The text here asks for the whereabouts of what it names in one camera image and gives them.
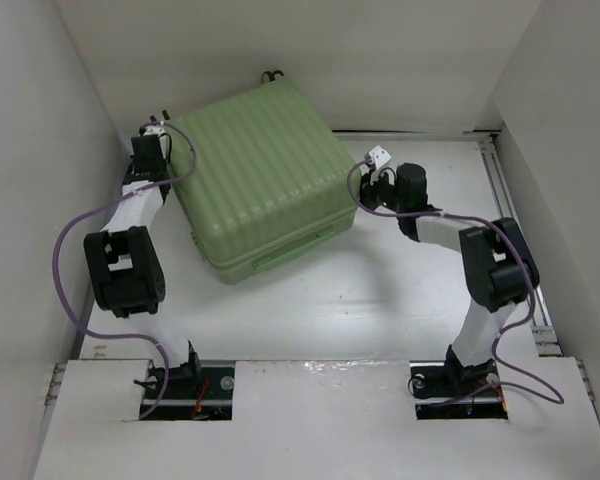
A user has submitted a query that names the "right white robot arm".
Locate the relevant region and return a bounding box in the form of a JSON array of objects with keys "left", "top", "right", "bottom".
[{"left": 346, "top": 160, "right": 539, "bottom": 398}]

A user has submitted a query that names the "green suitcase blue lining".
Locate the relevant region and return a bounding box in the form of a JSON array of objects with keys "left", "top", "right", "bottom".
[{"left": 167, "top": 71, "right": 359, "bottom": 284}]

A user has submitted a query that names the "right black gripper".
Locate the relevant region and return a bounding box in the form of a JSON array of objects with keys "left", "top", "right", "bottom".
[{"left": 347, "top": 167, "right": 405, "bottom": 214}]

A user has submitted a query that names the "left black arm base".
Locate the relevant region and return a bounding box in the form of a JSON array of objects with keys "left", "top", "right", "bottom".
[{"left": 134, "top": 361, "right": 235, "bottom": 422}]

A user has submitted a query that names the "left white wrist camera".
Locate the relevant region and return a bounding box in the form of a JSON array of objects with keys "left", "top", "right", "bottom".
[{"left": 139, "top": 120, "right": 168, "bottom": 139}]

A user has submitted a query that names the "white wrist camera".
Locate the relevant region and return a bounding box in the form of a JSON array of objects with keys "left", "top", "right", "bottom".
[
  {"left": 365, "top": 145, "right": 392, "bottom": 170},
  {"left": 139, "top": 120, "right": 168, "bottom": 139}
]

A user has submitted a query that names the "purple cable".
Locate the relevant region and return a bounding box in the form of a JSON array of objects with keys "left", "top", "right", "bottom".
[
  {"left": 52, "top": 121, "right": 198, "bottom": 420},
  {"left": 346, "top": 158, "right": 566, "bottom": 409}
]

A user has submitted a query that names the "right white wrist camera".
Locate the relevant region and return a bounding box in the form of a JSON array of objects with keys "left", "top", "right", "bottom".
[{"left": 365, "top": 145, "right": 392, "bottom": 170}]

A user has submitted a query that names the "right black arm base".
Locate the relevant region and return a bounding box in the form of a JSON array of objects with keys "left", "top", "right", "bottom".
[{"left": 408, "top": 361, "right": 508, "bottom": 421}]

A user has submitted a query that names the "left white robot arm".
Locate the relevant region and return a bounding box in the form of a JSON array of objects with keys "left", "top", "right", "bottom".
[{"left": 83, "top": 126, "right": 173, "bottom": 319}]

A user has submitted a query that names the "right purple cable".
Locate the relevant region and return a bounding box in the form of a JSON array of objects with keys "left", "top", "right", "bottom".
[{"left": 346, "top": 158, "right": 566, "bottom": 409}]

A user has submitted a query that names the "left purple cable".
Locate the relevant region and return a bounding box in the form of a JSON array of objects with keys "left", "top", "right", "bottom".
[{"left": 52, "top": 121, "right": 198, "bottom": 420}]

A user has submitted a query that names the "aluminium table edge rail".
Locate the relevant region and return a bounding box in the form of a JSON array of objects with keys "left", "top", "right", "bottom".
[{"left": 462, "top": 129, "right": 564, "bottom": 357}]

